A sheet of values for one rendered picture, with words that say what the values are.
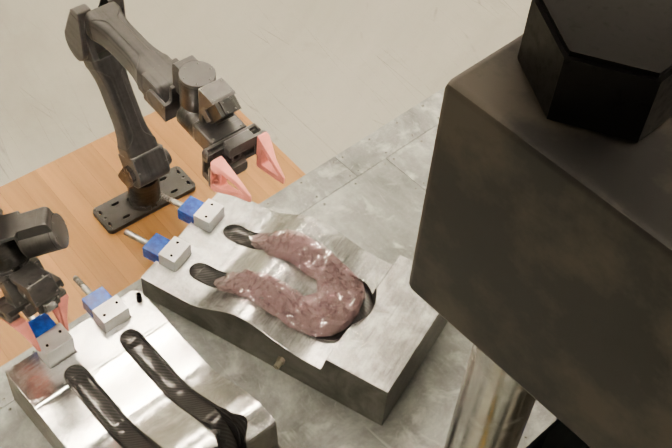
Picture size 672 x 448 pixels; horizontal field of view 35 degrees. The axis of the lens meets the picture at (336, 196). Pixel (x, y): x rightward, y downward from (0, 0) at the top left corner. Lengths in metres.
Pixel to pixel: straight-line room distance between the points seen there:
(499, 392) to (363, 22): 3.01
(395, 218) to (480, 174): 1.49
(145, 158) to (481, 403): 1.24
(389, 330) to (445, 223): 1.15
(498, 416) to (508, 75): 0.34
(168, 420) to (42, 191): 0.64
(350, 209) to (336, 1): 1.83
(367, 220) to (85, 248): 0.54
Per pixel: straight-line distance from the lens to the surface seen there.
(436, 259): 0.71
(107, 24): 1.85
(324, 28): 3.74
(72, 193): 2.17
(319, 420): 1.85
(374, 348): 1.80
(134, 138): 1.99
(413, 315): 1.84
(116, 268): 2.04
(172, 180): 2.15
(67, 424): 1.77
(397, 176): 2.19
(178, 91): 1.70
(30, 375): 1.82
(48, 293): 1.66
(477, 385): 0.85
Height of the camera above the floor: 2.41
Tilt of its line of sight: 49 degrees down
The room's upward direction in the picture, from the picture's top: 5 degrees clockwise
